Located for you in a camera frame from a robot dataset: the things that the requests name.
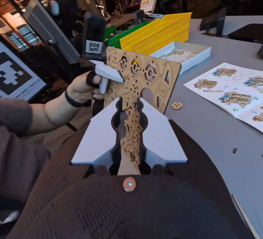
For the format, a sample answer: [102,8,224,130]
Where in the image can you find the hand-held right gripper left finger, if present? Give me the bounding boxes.
[71,97,124,169]

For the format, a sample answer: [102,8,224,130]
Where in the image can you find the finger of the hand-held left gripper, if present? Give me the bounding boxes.
[88,59,125,83]

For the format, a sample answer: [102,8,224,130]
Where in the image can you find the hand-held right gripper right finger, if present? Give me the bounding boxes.
[137,97,188,168]

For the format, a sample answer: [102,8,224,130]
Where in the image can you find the laser-cut wooden parts sheet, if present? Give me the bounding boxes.
[103,46,182,177]

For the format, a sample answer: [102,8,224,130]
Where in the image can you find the person's left forearm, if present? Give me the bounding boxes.
[27,94,81,135]

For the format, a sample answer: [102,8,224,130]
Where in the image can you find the person's left hand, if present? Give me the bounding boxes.
[68,71,105,102]

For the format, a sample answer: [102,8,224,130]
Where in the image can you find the green plastic bin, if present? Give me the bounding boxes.
[108,21,153,49]

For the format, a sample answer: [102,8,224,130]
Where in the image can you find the grey metal framed panel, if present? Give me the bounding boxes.
[22,0,81,65]

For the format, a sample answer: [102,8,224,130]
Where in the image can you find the black wristband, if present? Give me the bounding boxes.
[65,89,91,108]

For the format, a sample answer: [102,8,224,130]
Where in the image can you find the yellow plastic bin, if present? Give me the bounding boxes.
[120,12,193,56]

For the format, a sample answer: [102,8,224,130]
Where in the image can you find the illustrated instruction booklet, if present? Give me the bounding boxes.
[183,62,263,134]

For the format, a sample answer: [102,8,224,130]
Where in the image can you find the set of tan rings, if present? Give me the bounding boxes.
[158,50,198,64]

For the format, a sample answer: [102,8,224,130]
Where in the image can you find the person's grey shirt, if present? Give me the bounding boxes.
[0,97,52,204]

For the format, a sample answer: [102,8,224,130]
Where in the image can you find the black framed tag sign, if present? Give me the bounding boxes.
[0,41,48,102]

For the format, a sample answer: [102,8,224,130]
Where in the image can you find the white cardboard box tray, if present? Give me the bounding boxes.
[150,41,212,75]

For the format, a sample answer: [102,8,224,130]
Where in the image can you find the thin wooden board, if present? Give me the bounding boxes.
[231,194,261,239]

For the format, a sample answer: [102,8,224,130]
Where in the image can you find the black desktop stand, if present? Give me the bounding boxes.
[200,7,228,36]

